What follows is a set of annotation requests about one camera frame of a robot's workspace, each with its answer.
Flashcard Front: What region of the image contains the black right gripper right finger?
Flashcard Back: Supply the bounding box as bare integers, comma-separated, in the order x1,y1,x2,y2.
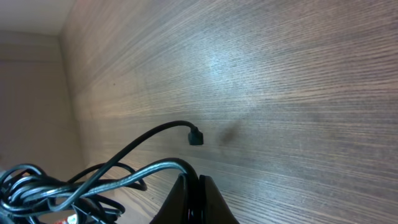
199,175,239,224

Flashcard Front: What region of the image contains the black usb cable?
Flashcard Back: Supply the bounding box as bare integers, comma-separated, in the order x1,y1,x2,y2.
0,120,205,224

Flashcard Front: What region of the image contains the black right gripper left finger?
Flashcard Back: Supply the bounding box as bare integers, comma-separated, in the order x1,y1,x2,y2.
150,174,188,224

